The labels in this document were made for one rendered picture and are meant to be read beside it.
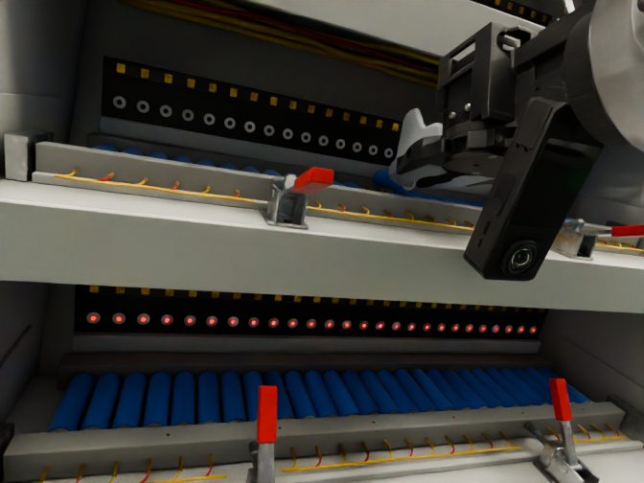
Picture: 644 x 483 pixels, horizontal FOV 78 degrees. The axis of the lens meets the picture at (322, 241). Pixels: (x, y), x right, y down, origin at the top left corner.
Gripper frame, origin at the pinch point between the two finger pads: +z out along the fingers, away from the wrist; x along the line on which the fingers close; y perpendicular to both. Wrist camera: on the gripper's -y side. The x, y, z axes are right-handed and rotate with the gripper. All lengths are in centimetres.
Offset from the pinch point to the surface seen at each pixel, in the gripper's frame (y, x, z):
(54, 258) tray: -9.3, 26.6, -6.6
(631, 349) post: -15.4, -29.2, -2.2
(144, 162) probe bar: -2.5, 22.8, -3.2
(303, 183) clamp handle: -4.3, 14.3, -12.0
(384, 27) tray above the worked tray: 10.1, 6.8, -6.1
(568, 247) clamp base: -5.4, -12.1, -7.3
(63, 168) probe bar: -3.5, 27.5, -2.7
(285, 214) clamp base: -5.0, 13.1, -4.6
